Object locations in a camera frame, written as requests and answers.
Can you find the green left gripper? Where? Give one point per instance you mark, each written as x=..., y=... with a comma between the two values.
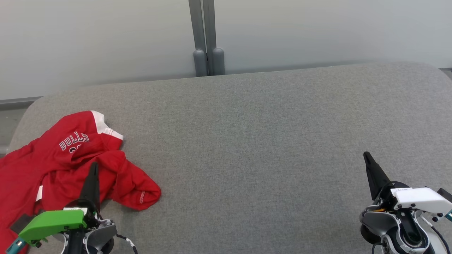
x=53, y=224

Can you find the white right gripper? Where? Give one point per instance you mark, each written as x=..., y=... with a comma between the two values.
x=420, y=199

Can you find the red Bulls jersey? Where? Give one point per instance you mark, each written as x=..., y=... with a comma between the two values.
x=53, y=165

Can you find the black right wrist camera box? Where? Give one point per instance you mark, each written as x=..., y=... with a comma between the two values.
x=445, y=195

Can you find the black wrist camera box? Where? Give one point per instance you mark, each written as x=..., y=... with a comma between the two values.
x=22, y=223
x=445, y=195

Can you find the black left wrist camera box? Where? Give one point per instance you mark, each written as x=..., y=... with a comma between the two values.
x=22, y=223

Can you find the grey partition post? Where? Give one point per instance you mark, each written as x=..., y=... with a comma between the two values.
x=212, y=35
x=198, y=35

